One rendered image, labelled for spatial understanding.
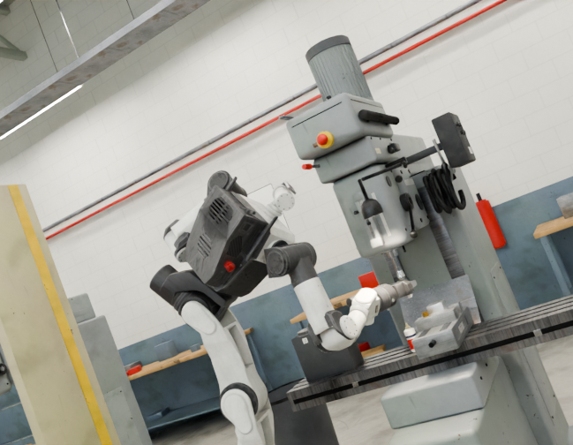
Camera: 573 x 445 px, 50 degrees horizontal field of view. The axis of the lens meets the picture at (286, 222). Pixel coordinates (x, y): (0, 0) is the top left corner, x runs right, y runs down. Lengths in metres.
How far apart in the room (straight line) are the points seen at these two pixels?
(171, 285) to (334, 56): 1.14
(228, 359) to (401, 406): 0.62
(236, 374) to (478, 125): 4.78
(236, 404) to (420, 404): 0.63
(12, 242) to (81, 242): 5.66
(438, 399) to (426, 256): 0.75
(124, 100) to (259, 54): 1.99
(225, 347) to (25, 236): 1.49
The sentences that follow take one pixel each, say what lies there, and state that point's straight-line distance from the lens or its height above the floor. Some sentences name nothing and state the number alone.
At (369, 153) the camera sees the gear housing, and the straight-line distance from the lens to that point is 2.26.
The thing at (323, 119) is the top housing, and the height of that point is 1.83.
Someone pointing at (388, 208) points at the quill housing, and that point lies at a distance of 2.29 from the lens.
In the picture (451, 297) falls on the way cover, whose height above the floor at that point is 1.02.
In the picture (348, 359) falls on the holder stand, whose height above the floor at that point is 0.97.
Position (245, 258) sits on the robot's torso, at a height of 1.47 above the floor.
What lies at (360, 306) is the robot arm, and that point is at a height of 1.17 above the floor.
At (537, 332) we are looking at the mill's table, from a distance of 2.25.
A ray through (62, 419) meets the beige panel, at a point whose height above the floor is 1.12.
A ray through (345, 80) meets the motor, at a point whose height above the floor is 2.01.
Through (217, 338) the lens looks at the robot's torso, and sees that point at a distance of 2.21.
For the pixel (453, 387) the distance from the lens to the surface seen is 2.20.
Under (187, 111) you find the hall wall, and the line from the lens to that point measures 7.79.
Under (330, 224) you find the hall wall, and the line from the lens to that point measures 6.96.
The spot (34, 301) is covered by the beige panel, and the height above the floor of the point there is 1.69.
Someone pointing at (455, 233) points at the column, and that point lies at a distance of 2.72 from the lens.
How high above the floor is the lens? 1.39
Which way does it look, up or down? 4 degrees up
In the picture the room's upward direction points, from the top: 22 degrees counter-clockwise
